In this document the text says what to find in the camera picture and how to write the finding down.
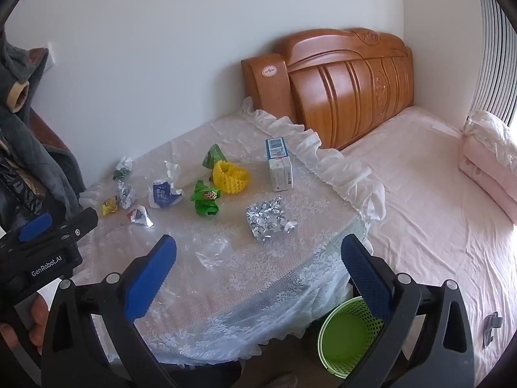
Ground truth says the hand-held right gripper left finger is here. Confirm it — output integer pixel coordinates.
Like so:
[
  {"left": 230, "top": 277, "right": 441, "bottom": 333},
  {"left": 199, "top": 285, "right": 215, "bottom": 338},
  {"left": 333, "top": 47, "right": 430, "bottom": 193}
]
[{"left": 40, "top": 234, "right": 178, "bottom": 388}]

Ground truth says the silver crumpled foil wrapper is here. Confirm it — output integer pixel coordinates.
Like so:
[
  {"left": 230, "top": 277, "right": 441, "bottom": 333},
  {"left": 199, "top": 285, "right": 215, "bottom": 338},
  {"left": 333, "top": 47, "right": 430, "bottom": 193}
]
[{"left": 116, "top": 181, "right": 135, "bottom": 209}]

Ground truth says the black shiny jacket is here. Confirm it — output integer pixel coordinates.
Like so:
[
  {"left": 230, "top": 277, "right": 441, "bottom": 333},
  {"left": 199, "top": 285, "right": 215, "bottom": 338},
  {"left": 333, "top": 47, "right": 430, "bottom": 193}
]
[{"left": 0, "top": 141, "right": 69, "bottom": 237}]

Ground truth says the green mesh wastebasket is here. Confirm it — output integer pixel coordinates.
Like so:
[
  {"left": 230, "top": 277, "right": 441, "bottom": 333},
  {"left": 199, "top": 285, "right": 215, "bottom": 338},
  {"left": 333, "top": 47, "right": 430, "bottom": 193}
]
[{"left": 316, "top": 296, "right": 385, "bottom": 380}]

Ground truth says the white blue milk carton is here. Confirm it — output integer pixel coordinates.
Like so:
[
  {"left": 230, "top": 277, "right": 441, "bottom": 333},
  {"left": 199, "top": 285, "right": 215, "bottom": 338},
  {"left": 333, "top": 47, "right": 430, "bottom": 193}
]
[{"left": 265, "top": 137, "right": 293, "bottom": 192}]

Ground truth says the wooden carved headboard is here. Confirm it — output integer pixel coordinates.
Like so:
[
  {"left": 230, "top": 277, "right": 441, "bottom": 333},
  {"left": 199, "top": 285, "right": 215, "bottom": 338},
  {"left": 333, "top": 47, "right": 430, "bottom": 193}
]
[{"left": 241, "top": 28, "right": 415, "bottom": 151}]

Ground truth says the brown plush cloth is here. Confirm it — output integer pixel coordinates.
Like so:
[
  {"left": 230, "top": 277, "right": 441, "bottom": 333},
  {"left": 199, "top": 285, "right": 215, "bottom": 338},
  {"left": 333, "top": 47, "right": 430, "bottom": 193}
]
[{"left": 27, "top": 107, "right": 72, "bottom": 159}]

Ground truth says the folded pink quilt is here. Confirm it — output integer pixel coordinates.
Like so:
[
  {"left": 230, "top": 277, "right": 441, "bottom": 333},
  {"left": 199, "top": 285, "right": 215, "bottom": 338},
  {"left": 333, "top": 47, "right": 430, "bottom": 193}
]
[{"left": 458, "top": 110, "right": 517, "bottom": 226}]

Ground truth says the yellow foam fruit net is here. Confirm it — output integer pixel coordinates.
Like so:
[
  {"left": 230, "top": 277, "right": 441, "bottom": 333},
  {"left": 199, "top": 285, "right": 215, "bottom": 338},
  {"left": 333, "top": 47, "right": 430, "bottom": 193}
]
[{"left": 212, "top": 160, "right": 252, "bottom": 195}]

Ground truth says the grey fleece garment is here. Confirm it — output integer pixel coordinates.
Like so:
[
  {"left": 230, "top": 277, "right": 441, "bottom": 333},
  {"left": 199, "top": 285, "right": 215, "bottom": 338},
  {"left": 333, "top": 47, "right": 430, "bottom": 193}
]
[{"left": 0, "top": 28, "right": 86, "bottom": 221}]

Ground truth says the green snack packet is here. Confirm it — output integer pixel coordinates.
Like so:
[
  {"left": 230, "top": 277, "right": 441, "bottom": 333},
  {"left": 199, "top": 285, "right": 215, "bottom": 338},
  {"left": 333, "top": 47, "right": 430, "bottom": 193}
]
[{"left": 202, "top": 144, "right": 227, "bottom": 169}]

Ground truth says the beige round ring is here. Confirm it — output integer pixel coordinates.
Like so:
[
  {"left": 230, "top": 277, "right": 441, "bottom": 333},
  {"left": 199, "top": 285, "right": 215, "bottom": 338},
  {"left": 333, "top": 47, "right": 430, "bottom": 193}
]
[{"left": 8, "top": 81, "right": 31, "bottom": 112}]

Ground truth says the clear plastic film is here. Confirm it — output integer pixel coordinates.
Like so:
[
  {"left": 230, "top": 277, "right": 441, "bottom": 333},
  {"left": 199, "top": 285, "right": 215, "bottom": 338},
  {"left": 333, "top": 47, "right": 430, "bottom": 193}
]
[{"left": 178, "top": 230, "right": 239, "bottom": 277}]

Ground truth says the silver foil blister sheet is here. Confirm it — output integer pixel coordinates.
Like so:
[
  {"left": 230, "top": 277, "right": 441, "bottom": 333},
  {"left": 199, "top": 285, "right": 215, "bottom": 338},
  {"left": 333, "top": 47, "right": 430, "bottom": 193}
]
[{"left": 246, "top": 196, "right": 297, "bottom": 242}]

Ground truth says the person's left hand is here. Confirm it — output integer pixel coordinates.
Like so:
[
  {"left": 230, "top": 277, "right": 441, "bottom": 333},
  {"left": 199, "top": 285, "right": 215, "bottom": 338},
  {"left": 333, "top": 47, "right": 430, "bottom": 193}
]
[{"left": 0, "top": 294, "right": 52, "bottom": 366}]

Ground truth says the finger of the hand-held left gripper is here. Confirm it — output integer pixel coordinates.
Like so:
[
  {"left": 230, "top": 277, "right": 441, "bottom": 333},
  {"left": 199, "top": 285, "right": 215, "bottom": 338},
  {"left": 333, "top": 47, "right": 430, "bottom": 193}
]
[
  {"left": 0, "top": 212, "right": 55, "bottom": 248},
  {"left": 52, "top": 207, "right": 100, "bottom": 248}
]

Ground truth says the white lace tablecloth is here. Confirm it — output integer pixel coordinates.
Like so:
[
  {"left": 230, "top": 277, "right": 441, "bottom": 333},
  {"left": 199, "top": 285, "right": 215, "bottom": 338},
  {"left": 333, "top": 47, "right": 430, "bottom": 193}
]
[{"left": 79, "top": 97, "right": 386, "bottom": 366}]

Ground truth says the green snack bag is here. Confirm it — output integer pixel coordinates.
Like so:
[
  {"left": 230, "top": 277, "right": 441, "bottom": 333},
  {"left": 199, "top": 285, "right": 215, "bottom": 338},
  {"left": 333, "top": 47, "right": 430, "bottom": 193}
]
[{"left": 190, "top": 179, "right": 222, "bottom": 217}]

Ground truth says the red white foil wrapper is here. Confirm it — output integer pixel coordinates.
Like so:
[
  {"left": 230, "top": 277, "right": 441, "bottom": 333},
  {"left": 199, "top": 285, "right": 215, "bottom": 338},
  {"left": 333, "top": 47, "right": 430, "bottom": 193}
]
[{"left": 126, "top": 205, "right": 154, "bottom": 229}]

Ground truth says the grey plastic clip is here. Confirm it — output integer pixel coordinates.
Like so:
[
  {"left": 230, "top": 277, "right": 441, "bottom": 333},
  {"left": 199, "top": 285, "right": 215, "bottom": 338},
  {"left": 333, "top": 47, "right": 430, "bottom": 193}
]
[{"left": 483, "top": 312, "right": 504, "bottom": 348}]

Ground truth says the green white crumpled wrapper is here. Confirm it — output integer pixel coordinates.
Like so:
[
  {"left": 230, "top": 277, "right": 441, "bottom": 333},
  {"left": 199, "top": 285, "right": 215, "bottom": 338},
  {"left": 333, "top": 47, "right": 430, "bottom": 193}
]
[{"left": 112, "top": 156, "right": 134, "bottom": 180}]

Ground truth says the white blue packet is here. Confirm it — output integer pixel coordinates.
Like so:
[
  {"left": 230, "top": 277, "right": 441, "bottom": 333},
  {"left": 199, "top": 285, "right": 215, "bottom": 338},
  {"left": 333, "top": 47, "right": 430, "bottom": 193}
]
[{"left": 149, "top": 180, "right": 184, "bottom": 210}]

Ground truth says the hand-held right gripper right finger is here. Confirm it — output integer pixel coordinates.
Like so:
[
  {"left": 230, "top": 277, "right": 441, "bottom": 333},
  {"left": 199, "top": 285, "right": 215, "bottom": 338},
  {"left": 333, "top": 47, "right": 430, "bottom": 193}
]
[{"left": 340, "top": 233, "right": 475, "bottom": 388}]

